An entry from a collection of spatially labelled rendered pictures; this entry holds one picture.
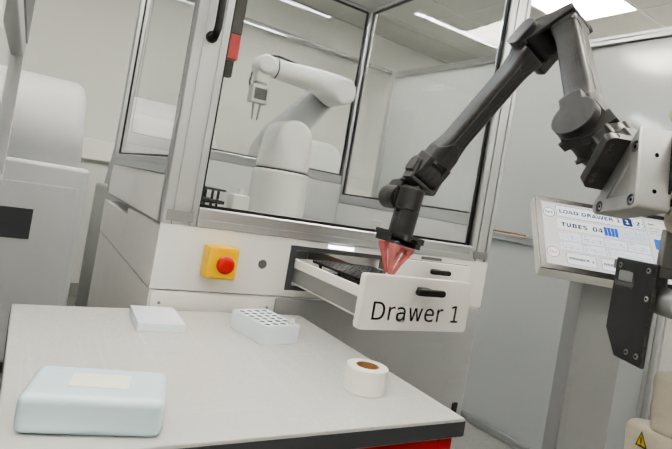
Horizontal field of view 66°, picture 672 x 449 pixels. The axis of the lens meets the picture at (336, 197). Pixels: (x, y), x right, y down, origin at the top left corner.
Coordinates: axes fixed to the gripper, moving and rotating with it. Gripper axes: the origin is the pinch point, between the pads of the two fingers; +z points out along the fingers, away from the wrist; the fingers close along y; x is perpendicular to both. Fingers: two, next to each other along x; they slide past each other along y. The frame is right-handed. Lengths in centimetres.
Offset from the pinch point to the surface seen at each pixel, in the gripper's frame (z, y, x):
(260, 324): 15.8, 1.8, 28.2
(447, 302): 2.4, -12.1, -7.3
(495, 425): 69, 64, -172
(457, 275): -2.6, 15.2, -44.1
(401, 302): 4.5, -10.5, 5.0
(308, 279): 7.4, 15.5, 9.5
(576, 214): -34, 8, -89
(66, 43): -78, 350, 27
